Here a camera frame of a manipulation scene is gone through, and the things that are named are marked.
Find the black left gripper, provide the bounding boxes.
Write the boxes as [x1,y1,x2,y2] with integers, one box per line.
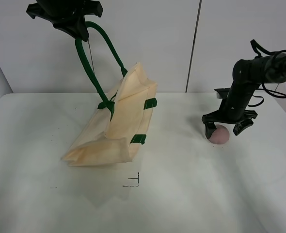
[26,0,102,41]

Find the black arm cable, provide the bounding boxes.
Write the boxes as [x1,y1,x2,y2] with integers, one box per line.
[250,39,286,107]

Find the pink peach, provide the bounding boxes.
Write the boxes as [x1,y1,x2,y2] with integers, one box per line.
[208,124,230,145]

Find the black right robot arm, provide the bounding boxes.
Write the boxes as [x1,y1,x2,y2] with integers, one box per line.
[202,53,286,139]

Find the cream linen bag green handles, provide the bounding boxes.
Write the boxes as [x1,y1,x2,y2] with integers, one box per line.
[63,21,158,166]

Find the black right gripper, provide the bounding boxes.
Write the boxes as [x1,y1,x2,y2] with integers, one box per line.
[202,88,258,139]

